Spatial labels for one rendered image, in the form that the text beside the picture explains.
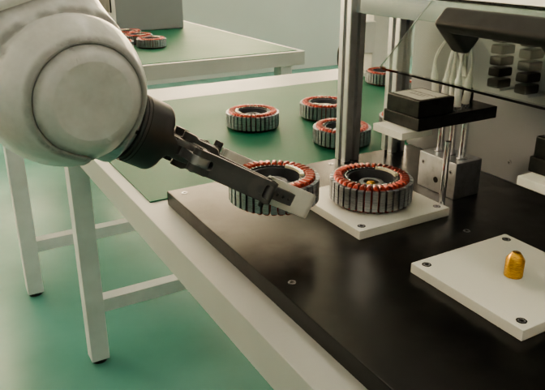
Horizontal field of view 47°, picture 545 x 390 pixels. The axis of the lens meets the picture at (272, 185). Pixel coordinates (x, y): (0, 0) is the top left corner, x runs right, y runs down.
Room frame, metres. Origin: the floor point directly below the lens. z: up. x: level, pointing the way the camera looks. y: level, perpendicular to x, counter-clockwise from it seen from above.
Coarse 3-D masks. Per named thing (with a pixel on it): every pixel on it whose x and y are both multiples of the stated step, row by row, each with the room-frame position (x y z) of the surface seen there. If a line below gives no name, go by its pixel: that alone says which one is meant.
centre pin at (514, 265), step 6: (516, 252) 0.58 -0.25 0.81; (510, 258) 0.58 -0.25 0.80; (516, 258) 0.57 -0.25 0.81; (522, 258) 0.57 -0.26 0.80; (504, 264) 0.58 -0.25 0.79; (510, 264) 0.57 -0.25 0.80; (516, 264) 0.57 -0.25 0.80; (522, 264) 0.57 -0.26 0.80; (504, 270) 0.58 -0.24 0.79; (510, 270) 0.57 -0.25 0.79; (516, 270) 0.57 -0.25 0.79; (522, 270) 0.57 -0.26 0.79; (510, 276) 0.57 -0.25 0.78; (516, 276) 0.57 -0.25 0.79; (522, 276) 0.57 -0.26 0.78
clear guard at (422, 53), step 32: (448, 0) 0.55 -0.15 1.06; (480, 0) 0.53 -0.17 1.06; (512, 0) 0.53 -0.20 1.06; (544, 0) 0.53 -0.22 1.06; (416, 32) 0.55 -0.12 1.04; (384, 64) 0.54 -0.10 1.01; (416, 64) 0.52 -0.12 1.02; (448, 64) 0.49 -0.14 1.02; (480, 64) 0.47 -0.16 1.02; (512, 64) 0.45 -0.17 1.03; (544, 64) 0.43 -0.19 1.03; (512, 96) 0.42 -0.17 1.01; (544, 96) 0.40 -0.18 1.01
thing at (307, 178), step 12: (252, 168) 0.74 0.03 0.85; (264, 168) 0.75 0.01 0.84; (276, 168) 0.75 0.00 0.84; (288, 168) 0.74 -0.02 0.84; (300, 168) 0.74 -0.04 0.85; (288, 180) 0.74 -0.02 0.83; (300, 180) 0.69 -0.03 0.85; (312, 180) 0.70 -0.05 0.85; (240, 192) 0.68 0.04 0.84; (312, 192) 0.68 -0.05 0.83; (240, 204) 0.68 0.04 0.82; (252, 204) 0.67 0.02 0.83; (264, 204) 0.66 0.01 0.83; (312, 204) 0.68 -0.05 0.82
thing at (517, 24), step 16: (448, 16) 0.48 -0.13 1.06; (464, 16) 0.47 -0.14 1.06; (480, 16) 0.45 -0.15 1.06; (496, 16) 0.44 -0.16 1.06; (512, 16) 0.43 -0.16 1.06; (528, 16) 0.42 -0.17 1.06; (448, 32) 0.48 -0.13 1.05; (464, 32) 0.46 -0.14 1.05; (480, 32) 0.45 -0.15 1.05; (496, 32) 0.43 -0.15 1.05; (512, 32) 0.42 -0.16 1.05; (528, 32) 0.41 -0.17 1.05; (544, 32) 0.40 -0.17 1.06; (464, 48) 0.48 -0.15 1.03; (544, 48) 0.41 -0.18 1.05
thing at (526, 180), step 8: (544, 136) 0.63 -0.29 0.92; (536, 144) 0.63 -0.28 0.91; (544, 144) 0.62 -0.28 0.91; (536, 152) 0.63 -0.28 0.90; (544, 152) 0.62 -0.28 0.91; (536, 160) 0.62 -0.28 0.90; (544, 160) 0.62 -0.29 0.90; (528, 168) 0.63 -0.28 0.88; (536, 168) 0.62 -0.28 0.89; (544, 168) 0.61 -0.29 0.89; (520, 176) 0.61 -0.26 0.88; (528, 176) 0.61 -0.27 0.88; (536, 176) 0.61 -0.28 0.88; (544, 176) 0.61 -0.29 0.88; (520, 184) 0.61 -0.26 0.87; (528, 184) 0.60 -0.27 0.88; (536, 184) 0.60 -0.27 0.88; (544, 184) 0.59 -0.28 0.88; (544, 192) 0.59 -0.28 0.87
